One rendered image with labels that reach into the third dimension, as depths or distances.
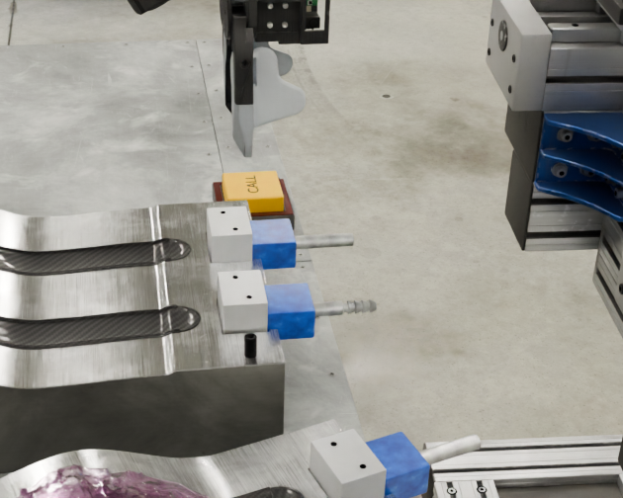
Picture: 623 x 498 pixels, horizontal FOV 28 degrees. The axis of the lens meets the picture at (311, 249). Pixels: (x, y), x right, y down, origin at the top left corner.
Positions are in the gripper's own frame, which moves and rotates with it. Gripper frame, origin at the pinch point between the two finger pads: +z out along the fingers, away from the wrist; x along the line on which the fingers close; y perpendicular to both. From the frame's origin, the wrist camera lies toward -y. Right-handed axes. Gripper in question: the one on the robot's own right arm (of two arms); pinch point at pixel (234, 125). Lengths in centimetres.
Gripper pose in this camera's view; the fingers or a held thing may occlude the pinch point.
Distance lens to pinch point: 105.1
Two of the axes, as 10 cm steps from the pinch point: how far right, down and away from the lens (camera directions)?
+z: -0.3, 8.5, 5.3
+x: -1.6, -5.2, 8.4
